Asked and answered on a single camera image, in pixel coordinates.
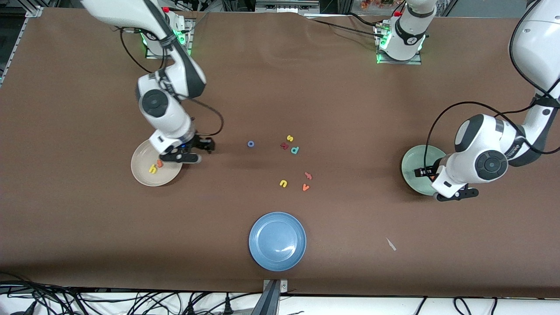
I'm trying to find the green plate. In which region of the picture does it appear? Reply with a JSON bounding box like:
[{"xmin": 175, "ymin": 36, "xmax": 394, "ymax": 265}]
[{"xmin": 401, "ymin": 145, "xmax": 447, "ymax": 196}]

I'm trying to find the beige brown plate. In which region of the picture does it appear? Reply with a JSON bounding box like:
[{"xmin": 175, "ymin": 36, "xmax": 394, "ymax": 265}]
[{"xmin": 131, "ymin": 140, "xmax": 184, "ymax": 187}]

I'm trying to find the brown table cover sheet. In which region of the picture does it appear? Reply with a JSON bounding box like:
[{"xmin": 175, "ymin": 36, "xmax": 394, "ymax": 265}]
[{"xmin": 0, "ymin": 7, "xmax": 560, "ymax": 299}]

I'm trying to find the blue plate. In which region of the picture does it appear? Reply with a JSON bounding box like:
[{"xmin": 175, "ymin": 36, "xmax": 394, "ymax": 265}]
[{"xmin": 248, "ymin": 212, "xmax": 307, "ymax": 272}]

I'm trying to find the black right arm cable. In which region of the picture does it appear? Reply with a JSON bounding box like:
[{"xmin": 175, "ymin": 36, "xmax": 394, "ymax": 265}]
[{"xmin": 119, "ymin": 26, "xmax": 224, "ymax": 136}]

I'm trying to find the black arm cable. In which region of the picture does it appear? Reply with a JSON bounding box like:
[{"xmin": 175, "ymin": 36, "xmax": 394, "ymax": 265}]
[
  {"xmin": 423, "ymin": 0, "xmax": 560, "ymax": 171},
  {"xmin": 119, "ymin": 26, "xmax": 224, "ymax": 136}
]

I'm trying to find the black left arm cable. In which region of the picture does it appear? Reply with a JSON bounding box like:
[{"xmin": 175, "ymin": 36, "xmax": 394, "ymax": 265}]
[{"xmin": 423, "ymin": 0, "xmax": 560, "ymax": 171}]

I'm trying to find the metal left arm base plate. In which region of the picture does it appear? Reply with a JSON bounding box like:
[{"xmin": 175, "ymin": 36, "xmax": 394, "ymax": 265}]
[{"xmin": 375, "ymin": 22, "xmax": 423, "ymax": 65}]

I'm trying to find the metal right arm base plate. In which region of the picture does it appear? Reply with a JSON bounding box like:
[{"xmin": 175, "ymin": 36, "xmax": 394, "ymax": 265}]
[{"xmin": 146, "ymin": 17, "xmax": 193, "ymax": 60}]

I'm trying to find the black looped floor cable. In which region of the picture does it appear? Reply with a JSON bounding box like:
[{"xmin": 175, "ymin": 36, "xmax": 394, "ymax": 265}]
[{"xmin": 453, "ymin": 297, "xmax": 497, "ymax": 315}]

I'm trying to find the silver metal frame box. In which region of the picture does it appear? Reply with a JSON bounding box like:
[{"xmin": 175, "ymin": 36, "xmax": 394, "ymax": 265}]
[{"xmin": 255, "ymin": 0, "xmax": 321, "ymax": 14}]

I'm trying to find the silver metal clamp bracket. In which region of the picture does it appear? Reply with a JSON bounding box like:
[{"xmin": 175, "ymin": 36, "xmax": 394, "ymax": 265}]
[{"xmin": 262, "ymin": 279, "xmax": 289, "ymax": 294}]

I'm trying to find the black base power cable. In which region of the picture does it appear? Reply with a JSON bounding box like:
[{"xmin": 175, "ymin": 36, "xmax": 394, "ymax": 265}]
[{"xmin": 304, "ymin": 17, "xmax": 383, "ymax": 35}]

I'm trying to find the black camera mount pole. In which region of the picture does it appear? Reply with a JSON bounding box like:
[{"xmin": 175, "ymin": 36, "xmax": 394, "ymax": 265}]
[{"xmin": 251, "ymin": 280, "xmax": 280, "ymax": 315}]

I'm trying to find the aluminium frame rail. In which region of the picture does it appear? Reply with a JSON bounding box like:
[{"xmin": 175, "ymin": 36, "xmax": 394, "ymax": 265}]
[{"xmin": 0, "ymin": 17, "xmax": 29, "ymax": 84}]

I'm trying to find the black tangled floor cable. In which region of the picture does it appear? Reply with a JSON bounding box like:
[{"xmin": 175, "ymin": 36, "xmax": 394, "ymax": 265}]
[{"xmin": 0, "ymin": 271, "xmax": 101, "ymax": 315}]

